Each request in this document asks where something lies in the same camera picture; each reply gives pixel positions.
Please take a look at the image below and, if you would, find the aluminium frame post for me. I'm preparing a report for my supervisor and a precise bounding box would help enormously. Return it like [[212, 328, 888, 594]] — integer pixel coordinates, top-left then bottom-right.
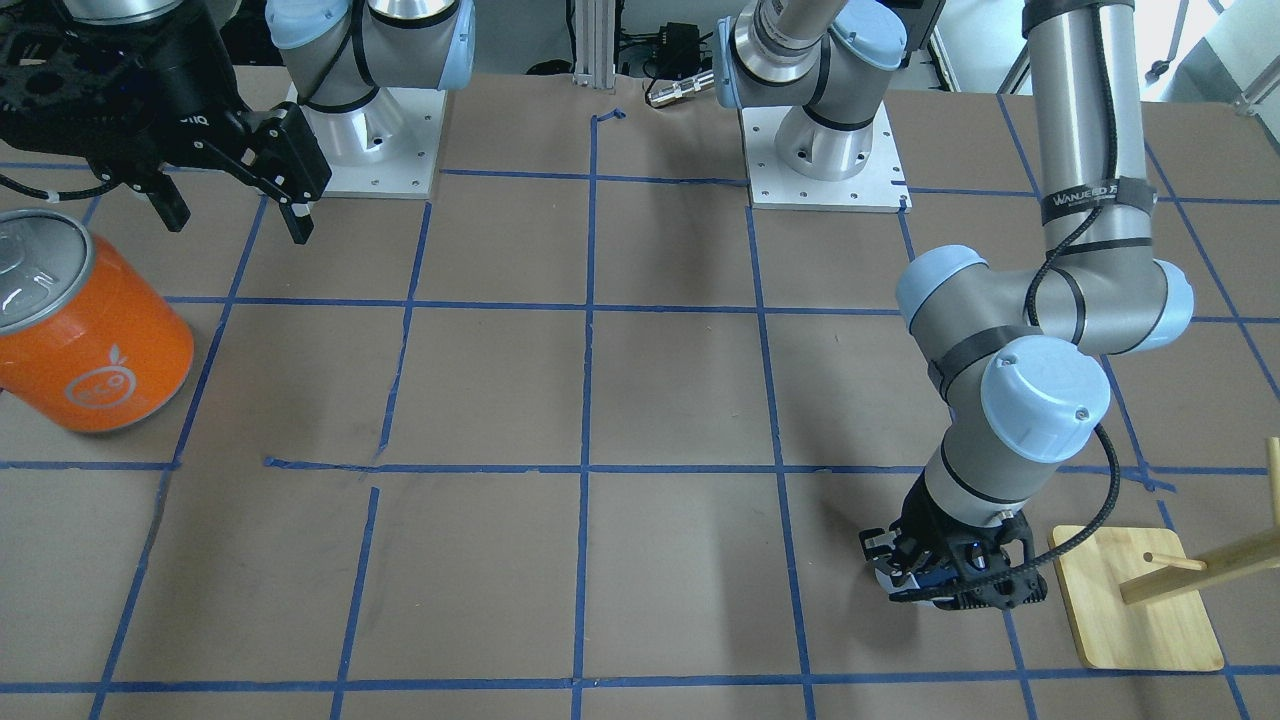
[[571, 0, 617, 94]]

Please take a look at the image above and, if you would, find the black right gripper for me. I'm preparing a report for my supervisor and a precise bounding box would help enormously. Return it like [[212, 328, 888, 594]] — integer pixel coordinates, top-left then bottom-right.
[[1, 1, 332, 245]]

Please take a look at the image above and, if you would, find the orange can with silver lid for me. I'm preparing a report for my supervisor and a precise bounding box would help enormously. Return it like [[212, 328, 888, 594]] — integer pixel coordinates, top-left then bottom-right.
[[1, 209, 195, 433]]

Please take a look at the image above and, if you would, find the white plastic cup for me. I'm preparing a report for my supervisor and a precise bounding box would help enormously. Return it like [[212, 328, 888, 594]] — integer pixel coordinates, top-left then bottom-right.
[[872, 561, 957, 594]]

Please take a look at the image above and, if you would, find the wooden cup rack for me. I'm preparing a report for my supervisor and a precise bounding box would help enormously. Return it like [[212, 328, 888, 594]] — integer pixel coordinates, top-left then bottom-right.
[[1050, 480, 1277, 673]]

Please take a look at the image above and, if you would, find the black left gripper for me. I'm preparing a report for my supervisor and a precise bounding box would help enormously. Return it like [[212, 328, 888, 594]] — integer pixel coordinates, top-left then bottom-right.
[[861, 475, 1048, 611]]

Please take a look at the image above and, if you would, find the silver metal connector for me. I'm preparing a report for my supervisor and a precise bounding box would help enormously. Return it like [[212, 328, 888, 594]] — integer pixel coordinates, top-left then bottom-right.
[[645, 70, 716, 109]]

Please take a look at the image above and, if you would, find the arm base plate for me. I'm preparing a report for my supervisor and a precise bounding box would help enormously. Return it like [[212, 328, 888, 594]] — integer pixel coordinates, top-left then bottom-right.
[[739, 105, 913, 213], [303, 83, 449, 200]]

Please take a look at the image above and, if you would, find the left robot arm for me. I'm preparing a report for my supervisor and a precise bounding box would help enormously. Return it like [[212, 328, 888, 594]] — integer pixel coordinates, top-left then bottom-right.
[[714, 1, 1194, 610]]

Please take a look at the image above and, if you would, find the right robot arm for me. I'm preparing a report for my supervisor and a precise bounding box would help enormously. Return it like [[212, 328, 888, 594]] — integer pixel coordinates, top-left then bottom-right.
[[3, 1, 475, 243]]

